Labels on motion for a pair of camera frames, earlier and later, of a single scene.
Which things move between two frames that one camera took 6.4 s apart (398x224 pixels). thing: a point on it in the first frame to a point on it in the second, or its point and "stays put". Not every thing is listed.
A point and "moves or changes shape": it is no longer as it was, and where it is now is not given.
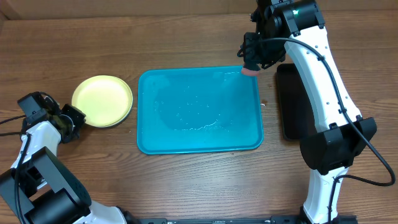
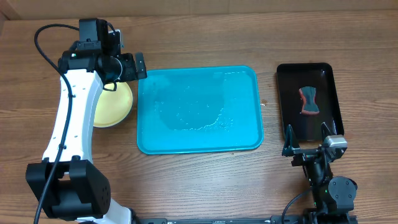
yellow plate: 105,100 stays put
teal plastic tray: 198,109 stays put
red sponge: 245,71 moves or changes shape
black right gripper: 253,56 to 291,147
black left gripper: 79,118 to 130,73
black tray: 299,119 stays put
